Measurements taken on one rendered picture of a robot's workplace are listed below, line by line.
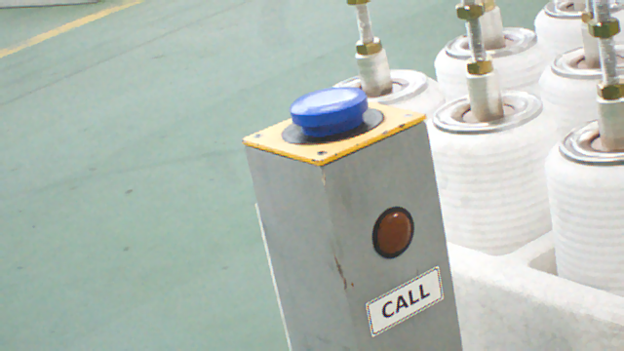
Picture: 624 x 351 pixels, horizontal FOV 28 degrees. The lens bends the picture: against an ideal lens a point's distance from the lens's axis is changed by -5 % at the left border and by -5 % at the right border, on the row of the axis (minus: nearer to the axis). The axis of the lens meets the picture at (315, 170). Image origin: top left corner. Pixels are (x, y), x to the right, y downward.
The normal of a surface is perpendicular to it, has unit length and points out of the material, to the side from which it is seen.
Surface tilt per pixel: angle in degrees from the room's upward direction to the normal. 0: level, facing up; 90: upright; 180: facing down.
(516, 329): 90
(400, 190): 90
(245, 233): 0
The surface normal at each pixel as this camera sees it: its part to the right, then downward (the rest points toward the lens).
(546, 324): -0.79, 0.35
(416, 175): 0.58, 0.17
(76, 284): -0.19, -0.92
